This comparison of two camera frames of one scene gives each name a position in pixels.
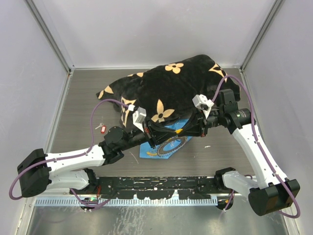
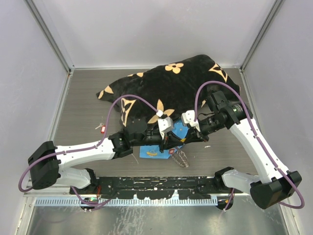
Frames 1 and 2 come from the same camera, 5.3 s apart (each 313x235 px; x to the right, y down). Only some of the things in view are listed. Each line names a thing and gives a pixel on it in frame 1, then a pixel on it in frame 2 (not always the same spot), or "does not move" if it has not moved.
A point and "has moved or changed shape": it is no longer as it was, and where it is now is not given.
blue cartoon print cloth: (165, 150) does not move
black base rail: (150, 188) does not move
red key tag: (103, 129) does not move
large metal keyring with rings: (161, 152) has moved or changed shape
